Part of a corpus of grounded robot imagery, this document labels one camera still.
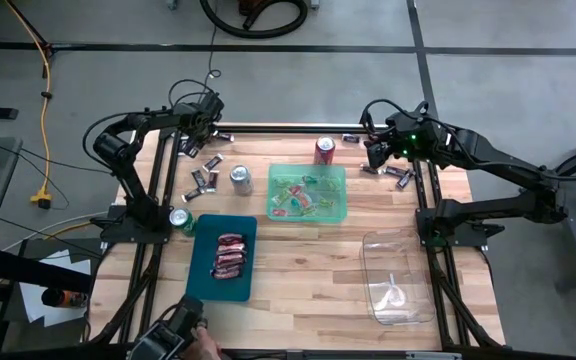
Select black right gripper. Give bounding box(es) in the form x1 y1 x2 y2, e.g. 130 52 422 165
366 111 442 170

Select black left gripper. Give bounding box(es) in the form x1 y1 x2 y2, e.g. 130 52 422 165
176 91 226 158

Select clear plastic basket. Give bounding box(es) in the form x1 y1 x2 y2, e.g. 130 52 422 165
360 228 438 327

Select red soda can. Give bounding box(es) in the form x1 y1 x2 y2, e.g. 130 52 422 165
313 135 337 166

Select silver soda can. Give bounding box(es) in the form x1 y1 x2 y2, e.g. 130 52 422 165
229 164 255 197

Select translucent green plastic basket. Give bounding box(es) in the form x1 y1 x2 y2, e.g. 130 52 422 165
266 163 349 225

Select green soda can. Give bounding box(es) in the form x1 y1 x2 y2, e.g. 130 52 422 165
168 207 198 237

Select dark blue plastic basket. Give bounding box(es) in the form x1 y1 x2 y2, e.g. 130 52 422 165
185 214 258 303

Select vacuum cleaner body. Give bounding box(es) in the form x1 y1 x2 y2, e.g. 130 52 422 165
237 0 270 17

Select black handheld device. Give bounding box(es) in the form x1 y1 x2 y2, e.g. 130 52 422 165
126 294 208 360

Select person's hand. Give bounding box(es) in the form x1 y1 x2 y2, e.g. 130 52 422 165
183 327 223 360

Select dark bottle with orange end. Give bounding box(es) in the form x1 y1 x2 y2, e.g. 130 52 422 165
41 288 90 310

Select black stand leg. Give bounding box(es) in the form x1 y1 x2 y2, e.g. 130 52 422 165
5 0 57 56

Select black slanted bar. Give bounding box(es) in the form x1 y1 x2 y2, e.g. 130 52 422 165
0 245 94 295

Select white paper sheets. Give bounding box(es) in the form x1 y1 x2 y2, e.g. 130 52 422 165
17 248 93 327

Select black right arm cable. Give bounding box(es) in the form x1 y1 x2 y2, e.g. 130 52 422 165
365 98 432 132

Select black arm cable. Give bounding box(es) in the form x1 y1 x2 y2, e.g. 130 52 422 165
167 78 219 109
365 98 432 132

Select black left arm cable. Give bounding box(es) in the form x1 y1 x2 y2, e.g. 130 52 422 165
167 78 219 109

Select thin black floor cable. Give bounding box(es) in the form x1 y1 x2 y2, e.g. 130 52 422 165
202 22 223 84

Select black metal table frame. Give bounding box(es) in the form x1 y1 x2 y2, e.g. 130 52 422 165
86 122 508 351

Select black vacuum hose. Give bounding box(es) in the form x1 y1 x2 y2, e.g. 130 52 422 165
199 0 309 40

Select yellow extension cable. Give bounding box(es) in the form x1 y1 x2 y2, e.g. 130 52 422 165
5 0 53 207

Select silver metal bracket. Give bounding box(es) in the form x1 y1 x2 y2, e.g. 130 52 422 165
404 351 463 360

